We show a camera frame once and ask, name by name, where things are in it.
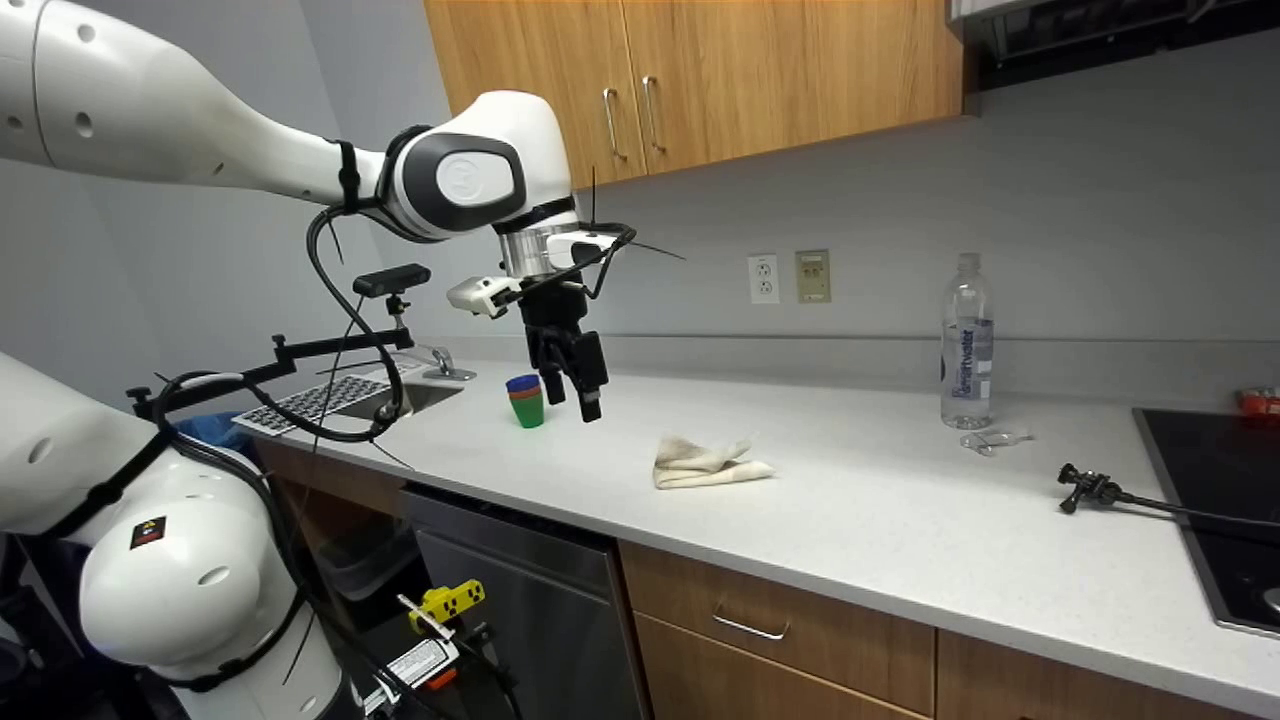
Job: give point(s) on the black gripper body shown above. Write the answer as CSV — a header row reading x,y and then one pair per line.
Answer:
x,y
558,342

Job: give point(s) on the white wall outlet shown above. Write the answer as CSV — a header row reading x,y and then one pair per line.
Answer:
x,y
762,279

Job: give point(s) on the cream stained towel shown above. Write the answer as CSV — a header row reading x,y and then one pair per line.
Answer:
x,y
692,464

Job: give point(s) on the cabinet handle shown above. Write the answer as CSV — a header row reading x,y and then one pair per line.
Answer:
x,y
610,110
651,114

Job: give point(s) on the black range hood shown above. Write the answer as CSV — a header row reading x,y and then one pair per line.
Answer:
x,y
1015,42

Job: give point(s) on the clear plastic water bottle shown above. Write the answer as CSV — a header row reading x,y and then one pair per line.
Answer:
x,y
966,347

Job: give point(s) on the upper wooden cabinet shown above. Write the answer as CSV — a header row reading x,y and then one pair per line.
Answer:
x,y
737,79

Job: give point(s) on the left cabinet handle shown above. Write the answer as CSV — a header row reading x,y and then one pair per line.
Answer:
x,y
610,110

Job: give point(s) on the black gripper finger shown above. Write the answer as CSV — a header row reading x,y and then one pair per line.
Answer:
x,y
590,406
552,384

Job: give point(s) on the right cabinet handle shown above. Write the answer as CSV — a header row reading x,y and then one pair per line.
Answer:
x,y
651,114

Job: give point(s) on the metal sink basin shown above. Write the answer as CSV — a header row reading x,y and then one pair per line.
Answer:
x,y
342,406

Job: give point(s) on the beige wall switch plate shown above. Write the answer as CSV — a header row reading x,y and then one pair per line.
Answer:
x,y
814,279

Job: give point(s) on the black induction cooktop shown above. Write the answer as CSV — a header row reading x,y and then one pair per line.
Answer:
x,y
1225,478

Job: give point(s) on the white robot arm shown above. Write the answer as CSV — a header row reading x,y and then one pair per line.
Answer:
x,y
189,565

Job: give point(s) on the black camera on stand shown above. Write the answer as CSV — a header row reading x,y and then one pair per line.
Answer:
x,y
284,355

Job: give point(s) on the white red device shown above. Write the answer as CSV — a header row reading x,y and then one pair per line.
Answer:
x,y
416,661

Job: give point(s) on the red object at edge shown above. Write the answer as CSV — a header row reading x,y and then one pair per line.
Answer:
x,y
1258,401

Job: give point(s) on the yellow black tool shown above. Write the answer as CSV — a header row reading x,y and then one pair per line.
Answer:
x,y
446,601

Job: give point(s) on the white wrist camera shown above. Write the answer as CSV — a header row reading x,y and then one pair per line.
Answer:
x,y
484,296

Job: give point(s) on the silver drawer handle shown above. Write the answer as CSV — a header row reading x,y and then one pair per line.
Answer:
x,y
754,630

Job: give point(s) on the stainless dishwasher front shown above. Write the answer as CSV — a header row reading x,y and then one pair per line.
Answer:
x,y
552,605

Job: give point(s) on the black clamp tool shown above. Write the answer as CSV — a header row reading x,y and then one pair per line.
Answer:
x,y
1096,488

